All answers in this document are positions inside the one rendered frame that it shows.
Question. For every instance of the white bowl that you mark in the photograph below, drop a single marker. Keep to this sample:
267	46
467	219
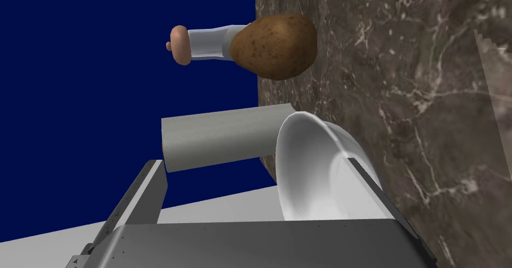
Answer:
310	168

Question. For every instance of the clear bottle with cork stopper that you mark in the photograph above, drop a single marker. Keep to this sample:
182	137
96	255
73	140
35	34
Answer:
204	43

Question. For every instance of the brown potato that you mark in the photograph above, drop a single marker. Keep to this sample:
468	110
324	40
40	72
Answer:
276	46

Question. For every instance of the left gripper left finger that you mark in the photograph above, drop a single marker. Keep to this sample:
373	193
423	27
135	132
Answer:
142	196

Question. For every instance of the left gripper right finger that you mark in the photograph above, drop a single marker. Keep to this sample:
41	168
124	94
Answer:
380	198

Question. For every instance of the grey paper towel roll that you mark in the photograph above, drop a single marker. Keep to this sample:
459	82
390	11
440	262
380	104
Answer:
216	138

